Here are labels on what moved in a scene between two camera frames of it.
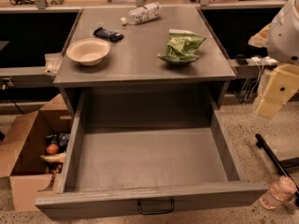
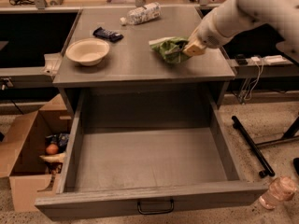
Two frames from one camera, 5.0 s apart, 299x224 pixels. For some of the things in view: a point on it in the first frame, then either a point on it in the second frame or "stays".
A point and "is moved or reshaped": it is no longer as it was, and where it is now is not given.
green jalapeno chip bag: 181,46 is moved or reshaped
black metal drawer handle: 156,212 stays
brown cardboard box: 21,148 stays
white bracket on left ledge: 53,63 stays
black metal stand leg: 263,144 -> 268,169
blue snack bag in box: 61,140 stays
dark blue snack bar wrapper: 105,33 stays
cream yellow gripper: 286,39 -> 207,35
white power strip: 265,61 stays
